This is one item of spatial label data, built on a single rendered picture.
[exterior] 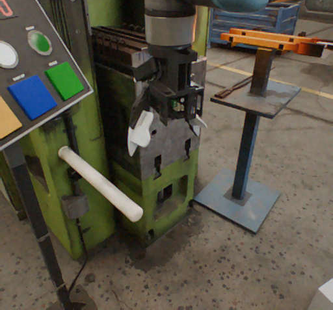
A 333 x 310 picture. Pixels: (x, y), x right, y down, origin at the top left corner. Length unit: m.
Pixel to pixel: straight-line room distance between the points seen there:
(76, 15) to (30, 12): 0.31
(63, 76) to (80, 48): 0.37
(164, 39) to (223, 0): 0.12
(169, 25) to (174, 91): 0.09
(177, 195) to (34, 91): 1.08
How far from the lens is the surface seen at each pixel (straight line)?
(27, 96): 0.63
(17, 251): 1.71
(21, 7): 0.74
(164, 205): 1.51
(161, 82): 0.48
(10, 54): 0.65
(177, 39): 0.42
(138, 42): 1.11
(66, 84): 0.70
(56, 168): 1.17
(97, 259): 1.54
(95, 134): 1.19
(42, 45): 0.71
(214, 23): 5.08
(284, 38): 1.35
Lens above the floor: 1.24
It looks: 32 degrees down
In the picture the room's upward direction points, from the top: straight up
